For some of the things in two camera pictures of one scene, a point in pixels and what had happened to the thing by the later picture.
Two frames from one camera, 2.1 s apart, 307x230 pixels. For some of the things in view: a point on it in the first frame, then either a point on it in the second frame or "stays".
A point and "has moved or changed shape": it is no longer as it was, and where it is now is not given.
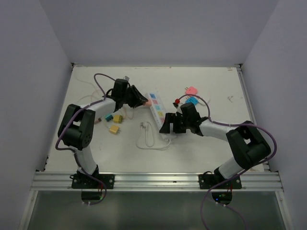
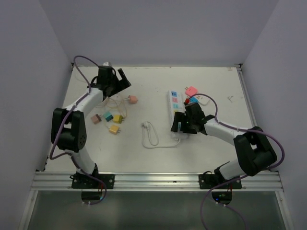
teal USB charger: x=109 y=117 stays
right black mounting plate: x=206 y=181 stays
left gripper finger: x=132 y=102 to x=115 y=88
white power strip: x=157 y=110 to x=175 y=104
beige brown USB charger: x=97 y=120 stays
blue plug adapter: x=191 y=99 stays
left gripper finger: x=137 y=96 to x=125 y=81
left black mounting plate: x=82 y=181 stays
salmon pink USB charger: x=149 y=103 has moved or changed shape
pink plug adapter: x=191 y=90 stays
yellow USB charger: x=118 y=119 stays
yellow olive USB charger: x=114 y=129 stays
